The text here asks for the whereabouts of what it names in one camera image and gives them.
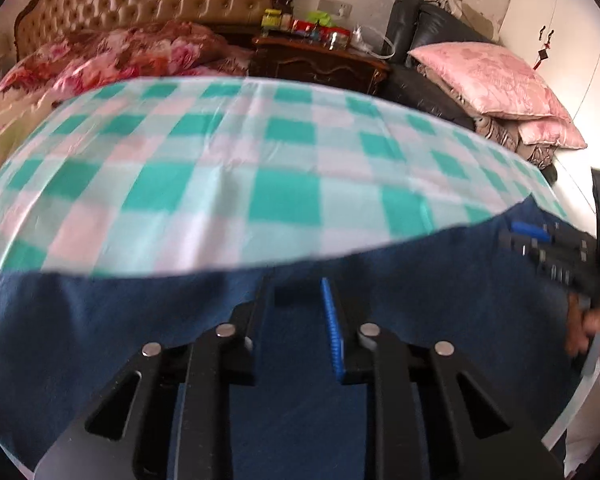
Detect white cable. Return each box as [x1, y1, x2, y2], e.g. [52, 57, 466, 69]
[373, 34, 400, 62]

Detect black leather armchair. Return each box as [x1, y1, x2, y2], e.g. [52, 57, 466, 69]
[379, 0, 502, 132]

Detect white strap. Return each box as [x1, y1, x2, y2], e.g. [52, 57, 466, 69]
[544, 332, 600, 448]

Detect dark wooden nightstand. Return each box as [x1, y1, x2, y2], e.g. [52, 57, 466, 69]
[250, 30, 394, 97]

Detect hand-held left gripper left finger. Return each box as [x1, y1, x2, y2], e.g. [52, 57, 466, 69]
[34, 273, 275, 480]

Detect green white checked tablecloth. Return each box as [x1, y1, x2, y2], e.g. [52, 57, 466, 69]
[0, 77, 571, 287]

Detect red hanging ornament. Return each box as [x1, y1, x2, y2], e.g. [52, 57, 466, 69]
[532, 27, 557, 69]

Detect yellow green box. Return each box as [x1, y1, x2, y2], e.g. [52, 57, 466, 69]
[260, 8, 286, 31]

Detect small pink pillow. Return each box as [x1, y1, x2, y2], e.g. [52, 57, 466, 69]
[517, 117, 589, 151]

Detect grey wall outlet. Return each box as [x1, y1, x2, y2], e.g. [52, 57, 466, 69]
[318, 0, 354, 17]

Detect person's right hand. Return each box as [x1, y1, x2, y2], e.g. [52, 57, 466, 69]
[565, 294, 600, 377]

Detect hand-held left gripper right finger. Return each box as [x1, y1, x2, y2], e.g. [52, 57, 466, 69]
[321, 277, 566, 480]

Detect white wardrobe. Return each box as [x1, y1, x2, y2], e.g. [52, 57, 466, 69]
[499, 0, 600, 201]

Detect blue pants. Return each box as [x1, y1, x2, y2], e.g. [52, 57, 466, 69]
[0, 195, 600, 480]

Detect large pink pillow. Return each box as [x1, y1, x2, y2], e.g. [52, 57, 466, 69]
[407, 42, 574, 122]

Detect red floral quilt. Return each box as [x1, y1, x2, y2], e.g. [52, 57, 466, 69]
[0, 20, 255, 177]

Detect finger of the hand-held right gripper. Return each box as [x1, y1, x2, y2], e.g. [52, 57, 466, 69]
[510, 221, 599, 262]
[499, 233, 599, 305]

